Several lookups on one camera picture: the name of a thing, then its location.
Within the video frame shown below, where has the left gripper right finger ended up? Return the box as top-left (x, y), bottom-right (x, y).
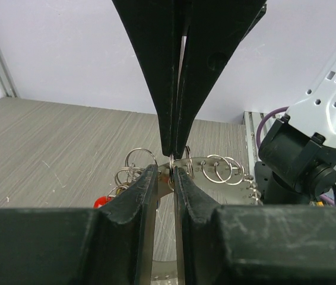
top-left (173, 167), bottom-right (336, 284)

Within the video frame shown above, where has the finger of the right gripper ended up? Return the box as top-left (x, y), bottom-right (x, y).
top-left (113, 1), bottom-right (187, 156)
top-left (173, 1), bottom-right (266, 159)

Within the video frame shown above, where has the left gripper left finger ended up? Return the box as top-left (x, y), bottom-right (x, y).
top-left (0, 164), bottom-right (158, 284)

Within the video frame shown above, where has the red key tags bunch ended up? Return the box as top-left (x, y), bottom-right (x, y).
top-left (93, 195), bottom-right (115, 208)

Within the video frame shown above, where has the large keyring with small rings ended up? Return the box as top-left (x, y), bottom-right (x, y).
top-left (114, 145), bottom-right (264, 283)

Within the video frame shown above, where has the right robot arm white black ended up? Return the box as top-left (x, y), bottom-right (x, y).
top-left (114, 1), bottom-right (336, 204)

